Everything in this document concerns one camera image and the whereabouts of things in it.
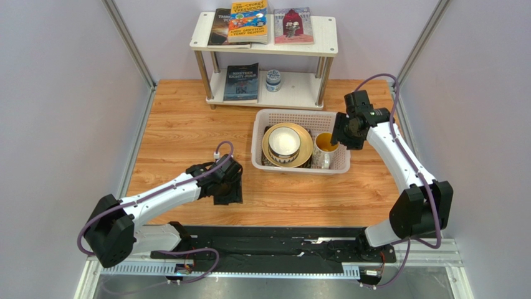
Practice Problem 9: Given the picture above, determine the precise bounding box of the white perforated plastic basket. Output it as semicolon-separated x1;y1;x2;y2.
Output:
251;109;351;175

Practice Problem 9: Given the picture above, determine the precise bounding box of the white mug yellow inside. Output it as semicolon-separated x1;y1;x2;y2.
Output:
312;132;338;169

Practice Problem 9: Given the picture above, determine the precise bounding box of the yellow round bear plate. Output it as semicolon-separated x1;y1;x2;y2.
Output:
261;122;314;169

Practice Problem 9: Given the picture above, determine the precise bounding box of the black square floral plate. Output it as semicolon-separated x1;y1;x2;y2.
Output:
261;125;314;169

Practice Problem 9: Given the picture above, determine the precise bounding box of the black rimmed white bowl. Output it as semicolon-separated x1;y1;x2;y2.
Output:
268;126;301;164

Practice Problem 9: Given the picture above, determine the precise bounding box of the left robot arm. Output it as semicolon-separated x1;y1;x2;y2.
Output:
78;154;243;268

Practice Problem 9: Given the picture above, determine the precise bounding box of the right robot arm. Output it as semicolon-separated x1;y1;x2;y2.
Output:
331;90;454;249

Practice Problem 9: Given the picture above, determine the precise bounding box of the white two-tier shelf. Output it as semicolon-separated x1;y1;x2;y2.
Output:
189;12;338;110

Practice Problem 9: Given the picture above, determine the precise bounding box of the small blue white ceramic jar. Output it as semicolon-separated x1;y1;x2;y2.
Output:
265;69;282;92

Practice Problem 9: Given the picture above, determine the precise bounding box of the red pink cover book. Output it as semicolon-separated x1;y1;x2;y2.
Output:
274;7;314;45

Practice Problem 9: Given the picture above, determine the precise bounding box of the dark blue Nineteen Eighty-Four book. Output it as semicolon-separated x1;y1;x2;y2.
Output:
223;63;259;103

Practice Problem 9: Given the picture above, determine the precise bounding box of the orange yellow treehouse book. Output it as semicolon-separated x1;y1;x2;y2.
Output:
227;0;269;44

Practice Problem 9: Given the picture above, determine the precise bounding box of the dark paperback book top shelf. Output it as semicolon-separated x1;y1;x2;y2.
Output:
207;8;251;49

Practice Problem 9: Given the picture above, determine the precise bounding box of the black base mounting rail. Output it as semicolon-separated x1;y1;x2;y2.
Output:
172;222;397;274

